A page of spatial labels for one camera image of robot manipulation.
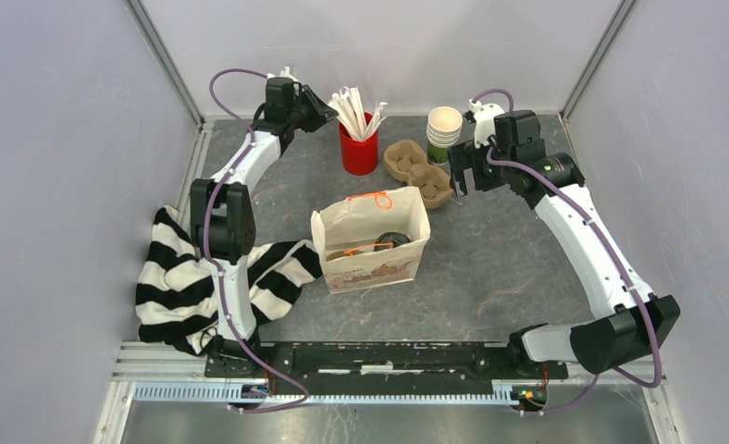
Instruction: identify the black plastic cup lid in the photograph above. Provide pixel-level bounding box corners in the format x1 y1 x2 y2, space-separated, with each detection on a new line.
374 231 411 251

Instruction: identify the brown pulp cup carrier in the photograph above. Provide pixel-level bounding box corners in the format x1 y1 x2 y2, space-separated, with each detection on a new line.
327 249 361 262

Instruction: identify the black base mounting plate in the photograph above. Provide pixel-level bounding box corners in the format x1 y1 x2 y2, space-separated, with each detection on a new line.
204 341 569 395

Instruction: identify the beige paper gift bag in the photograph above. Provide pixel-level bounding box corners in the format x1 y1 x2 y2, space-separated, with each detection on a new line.
310 186 431 294

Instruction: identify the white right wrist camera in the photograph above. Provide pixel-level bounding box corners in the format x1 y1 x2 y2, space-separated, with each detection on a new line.
463 99 505 148

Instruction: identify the stack of paper cups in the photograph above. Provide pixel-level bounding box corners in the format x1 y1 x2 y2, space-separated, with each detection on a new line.
426 106 463 165

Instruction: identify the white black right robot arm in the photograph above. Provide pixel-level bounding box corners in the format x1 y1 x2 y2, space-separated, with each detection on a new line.
449 105 681 388

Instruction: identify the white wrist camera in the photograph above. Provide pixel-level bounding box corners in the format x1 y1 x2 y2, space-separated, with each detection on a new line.
266 65 299 82
463 99 505 148

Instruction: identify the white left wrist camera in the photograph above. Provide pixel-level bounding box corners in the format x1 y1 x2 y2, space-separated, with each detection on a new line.
266 65 299 82

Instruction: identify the black white striped cloth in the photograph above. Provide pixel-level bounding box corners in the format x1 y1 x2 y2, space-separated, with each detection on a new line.
135 205 322 356

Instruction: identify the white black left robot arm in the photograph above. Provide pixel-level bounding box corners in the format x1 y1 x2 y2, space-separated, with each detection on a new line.
190 71 337 377

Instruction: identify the white slotted cable duct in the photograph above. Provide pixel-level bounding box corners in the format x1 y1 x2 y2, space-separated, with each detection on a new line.
132 382 518 407

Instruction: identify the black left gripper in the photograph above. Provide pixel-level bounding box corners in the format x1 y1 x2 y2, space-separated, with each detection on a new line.
287 85 340 133

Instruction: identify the red straw holder cup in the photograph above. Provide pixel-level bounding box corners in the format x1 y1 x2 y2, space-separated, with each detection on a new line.
339 123 379 176

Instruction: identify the white wrapped straws bundle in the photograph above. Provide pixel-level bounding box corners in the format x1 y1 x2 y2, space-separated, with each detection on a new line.
327 86 388 142

